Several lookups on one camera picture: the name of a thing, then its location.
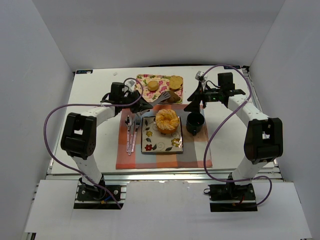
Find white plastic tongs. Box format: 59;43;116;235
135;91;171;117

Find orange bundt cake bread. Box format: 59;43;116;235
155;109;180;134

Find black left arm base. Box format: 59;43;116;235
73;182;127;210

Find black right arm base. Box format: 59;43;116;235
203;183;258;213

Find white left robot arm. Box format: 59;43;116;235
60;78;153;186

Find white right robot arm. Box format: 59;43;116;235
184;71;283;191

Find dark brown bread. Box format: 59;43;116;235
165;90;181;104

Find round seeded bread bun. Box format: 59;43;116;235
169;75;183;91

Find dark green mug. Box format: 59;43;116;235
186;112;205;136

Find small yellow muffin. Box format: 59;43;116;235
147;80;159;92

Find floral serving tray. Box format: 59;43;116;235
136;74;184;104

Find floral square plate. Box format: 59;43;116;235
140;116;184;154

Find orange checkered placemat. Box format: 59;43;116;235
115;104;209;170

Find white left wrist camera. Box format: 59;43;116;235
124;78;136;92

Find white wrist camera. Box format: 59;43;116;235
195;71;208;83
124;78;136;92

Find silver fork pink handle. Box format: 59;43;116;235
128;113;141;156

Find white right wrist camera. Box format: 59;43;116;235
195;71;208;83

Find silver spoon pink handle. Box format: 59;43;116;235
125;115;133;153

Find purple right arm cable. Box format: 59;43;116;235
199;64;273;206

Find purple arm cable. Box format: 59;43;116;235
43;77;144;210
199;64;273;206

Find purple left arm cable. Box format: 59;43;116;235
43;77;144;210

